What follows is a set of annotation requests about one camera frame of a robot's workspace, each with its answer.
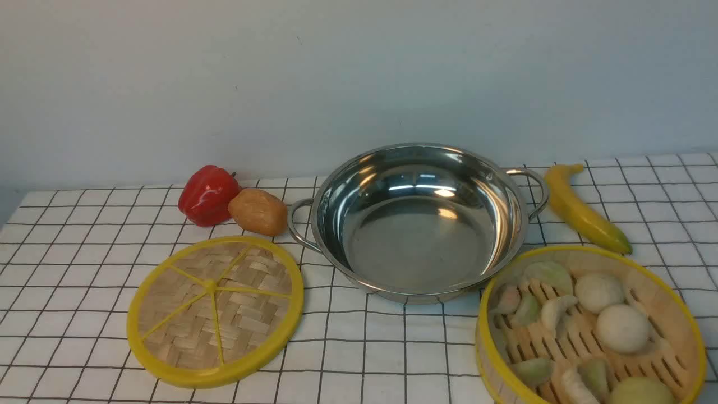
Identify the bamboo steamer basket yellow rim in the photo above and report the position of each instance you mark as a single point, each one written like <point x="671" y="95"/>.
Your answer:
<point x="675" y="354"/>

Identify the green dumpling left centre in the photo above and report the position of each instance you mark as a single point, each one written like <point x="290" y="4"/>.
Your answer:
<point x="527" y="312"/>

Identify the green dumpling lower left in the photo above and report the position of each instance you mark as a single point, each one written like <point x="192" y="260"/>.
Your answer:
<point x="534" y="372"/>

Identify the green dumpling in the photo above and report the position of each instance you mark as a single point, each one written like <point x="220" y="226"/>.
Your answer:
<point x="551" y="273"/>
<point x="534" y="372"/>
<point x="594" y="373"/>
<point x="527" y="312"/>

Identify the woven bamboo lid yellow frame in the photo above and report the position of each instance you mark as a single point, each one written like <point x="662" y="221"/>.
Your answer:
<point x="215" y="312"/>

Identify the green dumpling top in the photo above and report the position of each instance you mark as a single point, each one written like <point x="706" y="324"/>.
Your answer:
<point x="551" y="273"/>

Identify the white round bun lower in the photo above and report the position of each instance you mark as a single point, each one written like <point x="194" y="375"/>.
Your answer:
<point x="623" y="329"/>

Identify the red bell pepper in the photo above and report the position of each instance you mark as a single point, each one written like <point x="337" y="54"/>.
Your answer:
<point x="205" y="198"/>

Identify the pinkish dumpling far left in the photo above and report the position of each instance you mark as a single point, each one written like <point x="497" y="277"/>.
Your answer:
<point x="507" y="299"/>

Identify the pale green round bun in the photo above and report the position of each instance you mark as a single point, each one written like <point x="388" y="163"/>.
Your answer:
<point x="641" y="390"/>

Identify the brown potato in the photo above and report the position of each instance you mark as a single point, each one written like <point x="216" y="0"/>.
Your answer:
<point x="258" y="211"/>

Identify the stainless steel two-handled pot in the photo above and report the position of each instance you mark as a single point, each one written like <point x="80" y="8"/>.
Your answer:
<point x="419" y="223"/>

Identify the white dumpling centre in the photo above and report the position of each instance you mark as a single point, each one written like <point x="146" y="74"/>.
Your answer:
<point x="553" y="311"/>

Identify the white round bun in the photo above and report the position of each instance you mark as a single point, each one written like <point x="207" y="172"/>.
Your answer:
<point x="623" y="329"/>
<point x="596" y="291"/>

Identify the white round bun upper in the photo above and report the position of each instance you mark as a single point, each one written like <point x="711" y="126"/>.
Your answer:
<point x="596" y="291"/>

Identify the white dumpling bottom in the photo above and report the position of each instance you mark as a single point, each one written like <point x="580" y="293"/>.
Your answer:
<point x="575" y="388"/>

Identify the yellow banana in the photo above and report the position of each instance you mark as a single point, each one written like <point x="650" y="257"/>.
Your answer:
<point x="567" y="205"/>

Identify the white dumpling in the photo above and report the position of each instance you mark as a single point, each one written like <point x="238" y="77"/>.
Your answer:
<point x="575" y="388"/>
<point x="553" y="311"/>

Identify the green dumpling lower centre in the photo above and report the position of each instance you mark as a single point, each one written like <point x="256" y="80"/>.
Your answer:
<point x="594" y="373"/>

